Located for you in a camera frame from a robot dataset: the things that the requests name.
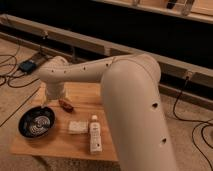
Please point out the dark ceramic bowl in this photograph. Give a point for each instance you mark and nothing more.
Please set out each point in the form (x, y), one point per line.
(36, 122)

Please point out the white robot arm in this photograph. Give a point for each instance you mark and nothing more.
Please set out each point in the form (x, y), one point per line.
(132, 105)

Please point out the small brown red object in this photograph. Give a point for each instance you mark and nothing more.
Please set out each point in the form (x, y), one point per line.
(65, 105)

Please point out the white tube bottle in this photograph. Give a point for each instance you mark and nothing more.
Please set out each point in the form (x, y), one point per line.
(95, 135)

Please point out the wooden table board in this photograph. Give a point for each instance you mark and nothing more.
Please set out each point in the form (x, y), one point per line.
(85, 98)

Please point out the beige sponge block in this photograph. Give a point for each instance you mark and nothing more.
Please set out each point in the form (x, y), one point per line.
(78, 127)

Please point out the blue black power box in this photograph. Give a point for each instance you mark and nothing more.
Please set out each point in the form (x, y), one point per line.
(27, 66)

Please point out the long wooden beam rail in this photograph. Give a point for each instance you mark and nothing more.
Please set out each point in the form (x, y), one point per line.
(172, 67)

